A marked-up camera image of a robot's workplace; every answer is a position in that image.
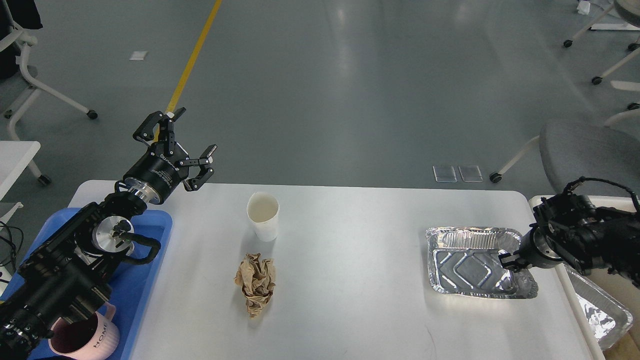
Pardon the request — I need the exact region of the white chair base top right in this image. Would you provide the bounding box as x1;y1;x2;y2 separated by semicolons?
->
564;0;640;112

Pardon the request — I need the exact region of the white paper cup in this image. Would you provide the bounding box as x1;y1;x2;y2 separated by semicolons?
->
246;191;280;242

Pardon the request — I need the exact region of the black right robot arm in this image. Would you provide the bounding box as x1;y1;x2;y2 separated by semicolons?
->
498;177;640;287

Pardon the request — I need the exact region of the crumpled brown paper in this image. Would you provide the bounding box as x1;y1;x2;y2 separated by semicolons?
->
234;253;277;319

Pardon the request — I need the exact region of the white side table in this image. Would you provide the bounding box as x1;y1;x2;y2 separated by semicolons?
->
0;140;51;199

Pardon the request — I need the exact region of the grey office chair right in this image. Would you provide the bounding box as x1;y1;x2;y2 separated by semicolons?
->
490;120;640;197

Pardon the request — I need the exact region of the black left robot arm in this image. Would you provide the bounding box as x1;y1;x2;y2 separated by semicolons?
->
0;107;217;360

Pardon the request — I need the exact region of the pink mug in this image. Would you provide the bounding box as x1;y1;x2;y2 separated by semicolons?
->
48;302;120;360

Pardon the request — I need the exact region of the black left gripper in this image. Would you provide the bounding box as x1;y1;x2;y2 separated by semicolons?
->
123;107;218;205

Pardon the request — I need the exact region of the blue plastic tray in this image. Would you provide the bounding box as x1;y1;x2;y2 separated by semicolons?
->
1;207;173;360

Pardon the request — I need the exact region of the white bin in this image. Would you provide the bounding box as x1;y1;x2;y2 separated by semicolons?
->
529;195;640;360

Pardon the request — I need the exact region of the black cable left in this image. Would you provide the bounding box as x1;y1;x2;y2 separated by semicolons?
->
0;220;25;273

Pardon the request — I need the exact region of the aluminium foil tray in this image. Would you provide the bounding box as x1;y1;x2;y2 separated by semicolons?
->
425;227;538;300

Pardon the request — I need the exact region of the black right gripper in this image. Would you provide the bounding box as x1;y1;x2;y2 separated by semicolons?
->
498;227;563;272

